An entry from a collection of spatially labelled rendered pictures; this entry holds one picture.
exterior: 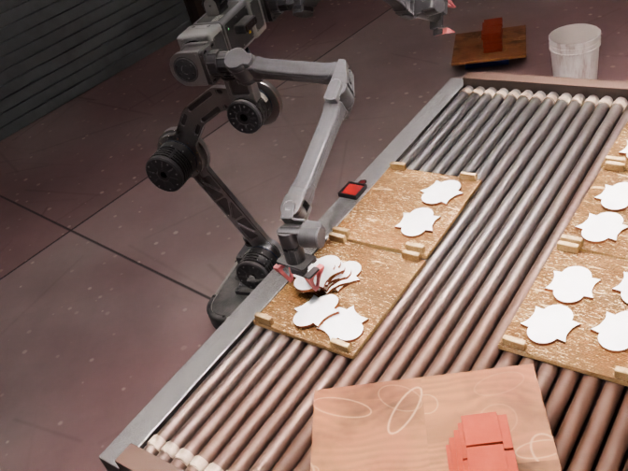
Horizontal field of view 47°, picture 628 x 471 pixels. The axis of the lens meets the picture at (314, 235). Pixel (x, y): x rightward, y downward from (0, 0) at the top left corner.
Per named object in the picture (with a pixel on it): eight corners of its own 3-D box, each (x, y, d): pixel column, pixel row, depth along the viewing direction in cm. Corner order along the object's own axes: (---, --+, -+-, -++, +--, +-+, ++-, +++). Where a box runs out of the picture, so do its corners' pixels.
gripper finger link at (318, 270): (315, 299, 201) (307, 274, 196) (296, 292, 205) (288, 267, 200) (330, 284, 205) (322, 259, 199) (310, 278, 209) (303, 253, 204)
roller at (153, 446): (144, 459, 185) (136, 448, 182) (464, 94, 299) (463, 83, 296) (156, 465, 182) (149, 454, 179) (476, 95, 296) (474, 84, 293)
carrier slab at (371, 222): (331, 238, 234) (329, 235, 233) (390, 169, 258) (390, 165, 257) (427, 260, 214) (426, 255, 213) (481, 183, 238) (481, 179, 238)
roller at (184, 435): (157, 466, 182) (149, 454, 179) (476, 95, 296) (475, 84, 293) (170, 473, 179) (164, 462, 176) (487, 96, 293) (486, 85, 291)
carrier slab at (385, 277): (253, 324, 209) (252, 321, 208) (330, 240, 233) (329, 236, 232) (353, 360, 189) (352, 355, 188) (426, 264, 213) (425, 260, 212)
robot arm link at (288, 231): (280, 220, 198) (272, 232, 194) (303, 221, 195) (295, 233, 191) (286, 239, 202) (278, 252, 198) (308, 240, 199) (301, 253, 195)
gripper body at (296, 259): (304, 275, 198) (297, 254, 193) (277, 266, 204) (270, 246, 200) (318, 261, 201) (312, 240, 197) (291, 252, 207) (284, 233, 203)
